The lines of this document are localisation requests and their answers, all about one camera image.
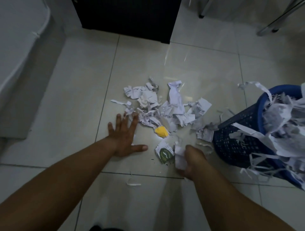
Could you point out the person's right hand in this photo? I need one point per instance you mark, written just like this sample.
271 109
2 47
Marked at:
196 161

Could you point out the person's left hand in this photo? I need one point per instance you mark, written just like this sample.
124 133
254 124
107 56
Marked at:
125 140

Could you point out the green round print paper piece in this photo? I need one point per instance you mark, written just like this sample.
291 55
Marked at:
165 154

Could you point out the yellow paper scrap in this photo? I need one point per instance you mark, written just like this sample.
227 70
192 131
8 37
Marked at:
161 132

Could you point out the blue plastic mesh wastebasket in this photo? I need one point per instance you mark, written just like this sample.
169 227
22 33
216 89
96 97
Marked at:
233 145

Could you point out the pile of shredded white paper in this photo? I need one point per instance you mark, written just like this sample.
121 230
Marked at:
176 100

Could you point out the person's left forearm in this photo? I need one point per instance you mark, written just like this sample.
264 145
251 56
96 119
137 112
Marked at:
52 188

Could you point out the person's right forearm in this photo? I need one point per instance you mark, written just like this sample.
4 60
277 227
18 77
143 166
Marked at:
233 204

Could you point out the white tiled floor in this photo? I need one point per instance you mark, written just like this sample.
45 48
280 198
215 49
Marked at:
83 95

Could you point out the person's black trouser leg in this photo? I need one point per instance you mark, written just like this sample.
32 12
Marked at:
102 228

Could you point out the black table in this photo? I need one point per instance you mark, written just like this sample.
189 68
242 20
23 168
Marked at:
128 16

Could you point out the black chrome chair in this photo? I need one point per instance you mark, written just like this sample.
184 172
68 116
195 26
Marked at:
269 29

